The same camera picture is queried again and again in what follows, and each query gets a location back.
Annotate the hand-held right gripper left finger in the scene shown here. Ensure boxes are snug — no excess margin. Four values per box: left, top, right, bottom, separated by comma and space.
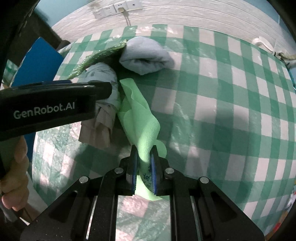
20, 145, 139, 241

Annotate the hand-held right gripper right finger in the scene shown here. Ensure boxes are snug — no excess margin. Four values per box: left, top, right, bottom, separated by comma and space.
150, 145, 265, 241

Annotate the light green cloth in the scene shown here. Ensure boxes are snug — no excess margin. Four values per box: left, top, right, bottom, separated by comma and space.
118, 78, 167, 202

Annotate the blue-edged cardboard box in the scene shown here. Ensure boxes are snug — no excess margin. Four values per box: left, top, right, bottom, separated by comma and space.
10, 37, 65, 151

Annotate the pale patterned cloth bundle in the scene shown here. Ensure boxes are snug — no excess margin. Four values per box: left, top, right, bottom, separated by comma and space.
79, 62, 121, 148

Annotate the person's left hand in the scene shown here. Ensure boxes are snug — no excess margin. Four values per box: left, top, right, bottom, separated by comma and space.
0, 136, 30, 212

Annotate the green checked plastic sheet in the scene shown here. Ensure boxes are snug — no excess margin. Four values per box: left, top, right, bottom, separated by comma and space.
1, 59, 20, 88

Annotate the green scouring pad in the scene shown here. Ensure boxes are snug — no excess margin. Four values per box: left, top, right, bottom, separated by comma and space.
68, 39, 128, 79

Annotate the green checked tablecloth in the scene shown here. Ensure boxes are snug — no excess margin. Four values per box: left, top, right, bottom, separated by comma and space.
31, 24, 296, 237

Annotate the grey rolled towel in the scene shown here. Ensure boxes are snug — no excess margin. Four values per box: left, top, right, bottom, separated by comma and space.
119, 36, 175, 75

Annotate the grey plug with cable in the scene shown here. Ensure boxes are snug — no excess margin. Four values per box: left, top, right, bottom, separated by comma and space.
117, 7, 131, 26

